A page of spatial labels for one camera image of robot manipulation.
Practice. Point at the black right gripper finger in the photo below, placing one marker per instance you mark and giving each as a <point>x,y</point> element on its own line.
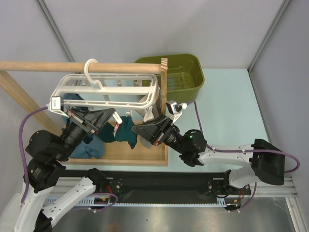
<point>159,121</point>
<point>151,131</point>

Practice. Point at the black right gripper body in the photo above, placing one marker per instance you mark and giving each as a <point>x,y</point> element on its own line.
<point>160,130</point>

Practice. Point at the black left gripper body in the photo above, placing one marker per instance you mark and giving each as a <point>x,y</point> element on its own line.
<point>76,132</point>

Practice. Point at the green christmas reindeer sock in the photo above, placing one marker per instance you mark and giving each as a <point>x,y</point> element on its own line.
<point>106,134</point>

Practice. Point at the blue sock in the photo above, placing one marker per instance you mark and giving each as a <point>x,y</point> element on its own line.
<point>91,146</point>

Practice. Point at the dark green socks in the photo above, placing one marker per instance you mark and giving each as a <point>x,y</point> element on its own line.
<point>123,133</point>

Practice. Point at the white plastic clip hanger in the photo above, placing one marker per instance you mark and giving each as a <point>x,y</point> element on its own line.
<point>108,90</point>

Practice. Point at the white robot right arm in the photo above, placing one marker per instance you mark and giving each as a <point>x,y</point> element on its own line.
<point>260,161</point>

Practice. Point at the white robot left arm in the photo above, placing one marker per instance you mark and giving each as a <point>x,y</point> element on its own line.
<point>26,211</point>

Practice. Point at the grey beige sock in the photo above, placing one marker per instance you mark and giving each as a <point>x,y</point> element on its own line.
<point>147,116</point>

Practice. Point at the olive green plastic bin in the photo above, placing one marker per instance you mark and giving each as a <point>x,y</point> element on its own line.
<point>185,76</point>

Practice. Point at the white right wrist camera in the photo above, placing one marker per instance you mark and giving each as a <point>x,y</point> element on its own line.
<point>175,109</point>

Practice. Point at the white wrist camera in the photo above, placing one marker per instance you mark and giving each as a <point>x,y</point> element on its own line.
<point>56,106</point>
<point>175,109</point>

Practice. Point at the wooden rack frame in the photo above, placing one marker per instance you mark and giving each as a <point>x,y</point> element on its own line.
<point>140,156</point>

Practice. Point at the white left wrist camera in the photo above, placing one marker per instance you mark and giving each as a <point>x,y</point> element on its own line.
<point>56,106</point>

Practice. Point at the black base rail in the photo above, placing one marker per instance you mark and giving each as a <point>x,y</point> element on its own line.
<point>174,189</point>

